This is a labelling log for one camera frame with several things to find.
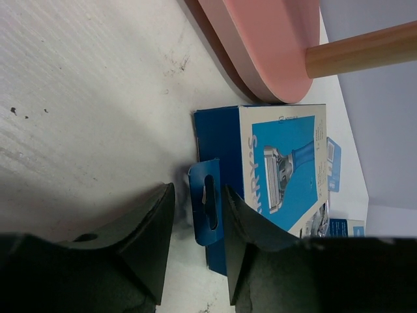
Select pink three-tier shelf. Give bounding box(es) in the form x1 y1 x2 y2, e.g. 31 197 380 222
186 1 416 104

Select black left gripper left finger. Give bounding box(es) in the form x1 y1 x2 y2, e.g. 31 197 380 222
1 183 175 312

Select clear blister razor pack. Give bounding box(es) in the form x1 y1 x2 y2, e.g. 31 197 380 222
298 137 366 238

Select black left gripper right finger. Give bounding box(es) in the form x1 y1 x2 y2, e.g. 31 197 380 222
222 186 416 312

